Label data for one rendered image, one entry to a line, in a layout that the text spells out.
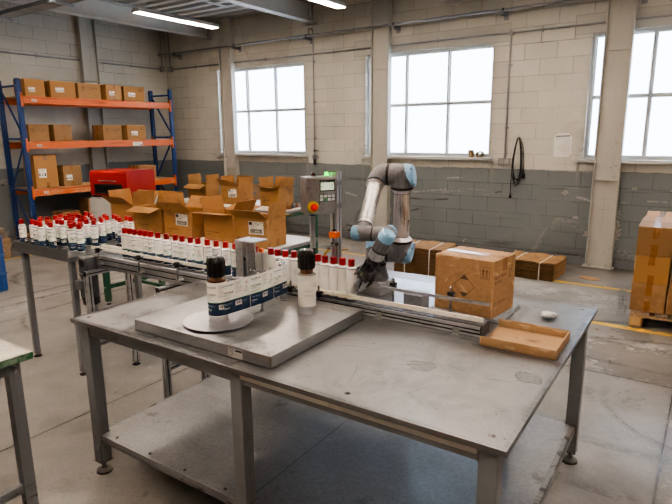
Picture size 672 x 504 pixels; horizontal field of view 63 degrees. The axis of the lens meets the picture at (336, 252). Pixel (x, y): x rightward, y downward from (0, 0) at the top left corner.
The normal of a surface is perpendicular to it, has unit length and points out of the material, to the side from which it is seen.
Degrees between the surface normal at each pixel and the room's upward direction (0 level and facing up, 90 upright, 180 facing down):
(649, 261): 87
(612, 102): 90
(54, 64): 90
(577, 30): 90
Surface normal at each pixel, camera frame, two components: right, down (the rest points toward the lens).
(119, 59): 0.83, 0.11
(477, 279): -0.65, 0.16
